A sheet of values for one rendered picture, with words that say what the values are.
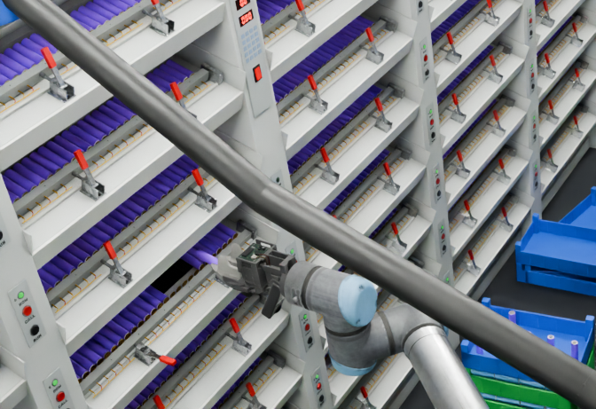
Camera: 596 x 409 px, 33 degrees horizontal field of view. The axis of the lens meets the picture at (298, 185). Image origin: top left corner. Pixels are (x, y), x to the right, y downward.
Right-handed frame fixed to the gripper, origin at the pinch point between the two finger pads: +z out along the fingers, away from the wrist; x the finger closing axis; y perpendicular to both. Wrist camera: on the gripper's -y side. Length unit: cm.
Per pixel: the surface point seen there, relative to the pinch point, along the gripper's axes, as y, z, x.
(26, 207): 36, 6, 35
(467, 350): -56, -27, -53
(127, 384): -7.6, 0.9, 30.9
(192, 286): -3.6, 5.0, 4.7
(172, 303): -3.6, 5.0, 11.2
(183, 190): 17.0, 6.6, -1.1
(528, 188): -79, 4, -159
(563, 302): -102, -20, -132
